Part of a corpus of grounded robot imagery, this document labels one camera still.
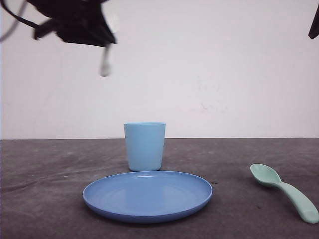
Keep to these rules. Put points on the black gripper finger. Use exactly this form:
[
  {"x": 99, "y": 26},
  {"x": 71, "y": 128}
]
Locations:
[{"x": 314, "y": 29}]

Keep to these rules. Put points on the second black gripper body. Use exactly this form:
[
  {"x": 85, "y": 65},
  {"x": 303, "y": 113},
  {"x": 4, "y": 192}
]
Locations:
[{"x": 74, "y": 21}]

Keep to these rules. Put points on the white plastic fork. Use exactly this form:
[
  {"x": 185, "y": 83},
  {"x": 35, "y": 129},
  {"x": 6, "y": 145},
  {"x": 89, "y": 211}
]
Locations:
[{"x": 105, "y": 68}]

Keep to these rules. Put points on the light blue plastic cup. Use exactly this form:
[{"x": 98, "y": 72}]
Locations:
[{"x": 144, "y": 144}]

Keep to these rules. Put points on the mint green plastic spoon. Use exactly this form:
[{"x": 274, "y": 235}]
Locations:
[{"x": 268, "y": 177}]

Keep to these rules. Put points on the blue plastic plate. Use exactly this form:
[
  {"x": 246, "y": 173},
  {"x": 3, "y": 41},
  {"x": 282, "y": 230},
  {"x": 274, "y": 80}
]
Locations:
[{"x": 148, "y": 197}]

